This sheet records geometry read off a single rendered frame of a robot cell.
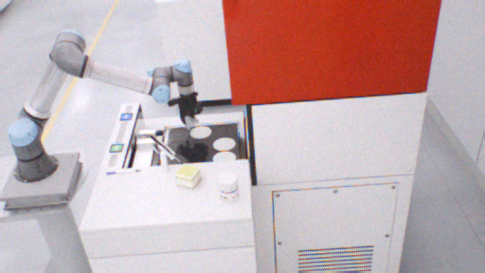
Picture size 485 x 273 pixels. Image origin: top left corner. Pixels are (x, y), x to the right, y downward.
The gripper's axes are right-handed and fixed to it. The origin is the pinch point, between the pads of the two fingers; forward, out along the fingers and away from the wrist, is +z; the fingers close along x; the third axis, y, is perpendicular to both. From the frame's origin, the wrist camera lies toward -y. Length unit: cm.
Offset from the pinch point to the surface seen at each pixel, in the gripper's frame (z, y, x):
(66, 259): 53, -42, -58
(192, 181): -10, 32, -43
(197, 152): 1.3, 14.0, -14.2
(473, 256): 91, 134, 63
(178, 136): 1.4, -1.5, -6.7
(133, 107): -4.7, -31.5, -1.5
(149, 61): 91, -197, 203
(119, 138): -4.3, -19.9, -25.7
